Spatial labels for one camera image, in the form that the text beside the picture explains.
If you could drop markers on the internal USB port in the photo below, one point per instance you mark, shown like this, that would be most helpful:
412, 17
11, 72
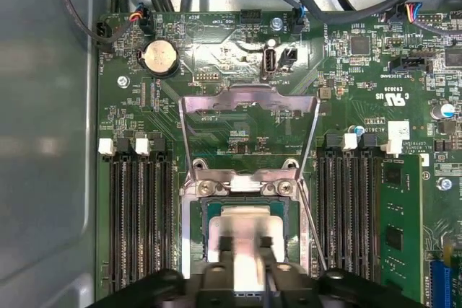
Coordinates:
270, 61

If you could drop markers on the silver board screw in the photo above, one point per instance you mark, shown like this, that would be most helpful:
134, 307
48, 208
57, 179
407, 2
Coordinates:
445, 183
276, 23
122, 81

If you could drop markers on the silver CPU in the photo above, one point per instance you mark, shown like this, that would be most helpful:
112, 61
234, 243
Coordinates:
245, 221

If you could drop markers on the black PC case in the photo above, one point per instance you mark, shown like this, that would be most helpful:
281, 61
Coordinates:
43, 106

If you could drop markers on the coin cell battery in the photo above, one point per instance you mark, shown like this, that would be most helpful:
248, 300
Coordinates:
160, 57

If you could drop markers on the metal socket cover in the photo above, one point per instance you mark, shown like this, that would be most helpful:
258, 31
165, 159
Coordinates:
249, 95

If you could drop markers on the black square chip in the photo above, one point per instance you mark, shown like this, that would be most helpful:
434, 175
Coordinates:
359, 44

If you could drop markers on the green motherboard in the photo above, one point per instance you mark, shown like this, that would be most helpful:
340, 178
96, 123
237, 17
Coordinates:
343, 81

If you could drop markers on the black pin header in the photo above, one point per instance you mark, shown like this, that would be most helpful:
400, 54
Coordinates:
250, 16

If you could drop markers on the white board sticker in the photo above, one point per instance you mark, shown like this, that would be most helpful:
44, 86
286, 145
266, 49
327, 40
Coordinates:
398, 129

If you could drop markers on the black board connector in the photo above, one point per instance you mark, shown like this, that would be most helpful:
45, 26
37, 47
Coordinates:
411, 64

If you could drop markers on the black RAM slot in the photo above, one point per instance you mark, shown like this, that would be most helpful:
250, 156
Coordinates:
146, 221
114, 221
365, 214
165, 221
393, 146
326, 214
129, 221
344, 214

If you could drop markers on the small silver capacitor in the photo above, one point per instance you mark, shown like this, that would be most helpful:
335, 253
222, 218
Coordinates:
358, 130

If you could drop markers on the green RAM stick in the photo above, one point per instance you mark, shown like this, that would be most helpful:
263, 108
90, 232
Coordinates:
400, 214

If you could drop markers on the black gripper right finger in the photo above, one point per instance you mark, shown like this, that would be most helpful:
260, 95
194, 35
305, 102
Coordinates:
325, 293

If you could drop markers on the CPU socket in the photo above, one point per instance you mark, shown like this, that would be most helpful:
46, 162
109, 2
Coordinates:
187, 232

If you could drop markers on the blue expansion slot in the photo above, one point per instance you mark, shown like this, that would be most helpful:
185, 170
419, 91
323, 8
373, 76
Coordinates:
442, 279

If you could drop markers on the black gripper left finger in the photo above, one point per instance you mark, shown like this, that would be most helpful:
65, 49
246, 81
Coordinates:
169, 293

